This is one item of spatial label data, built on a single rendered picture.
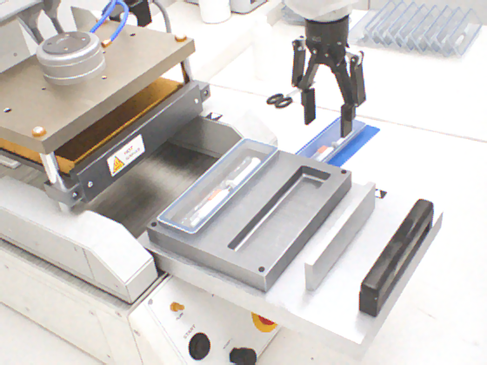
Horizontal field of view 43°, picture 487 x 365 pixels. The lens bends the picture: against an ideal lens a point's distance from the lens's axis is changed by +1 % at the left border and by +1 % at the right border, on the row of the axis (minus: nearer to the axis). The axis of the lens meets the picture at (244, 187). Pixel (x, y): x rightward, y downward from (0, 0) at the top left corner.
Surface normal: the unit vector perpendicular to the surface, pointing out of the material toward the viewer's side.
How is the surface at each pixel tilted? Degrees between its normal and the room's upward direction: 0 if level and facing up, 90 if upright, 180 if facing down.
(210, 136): 90
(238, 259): 0
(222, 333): 65
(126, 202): 0
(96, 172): 90
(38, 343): 0
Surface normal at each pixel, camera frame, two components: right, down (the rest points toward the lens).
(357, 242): -0.10, -0.78
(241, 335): 0.70, -0.07
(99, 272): -0.56, 0.56
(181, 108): 0.82, 0.29
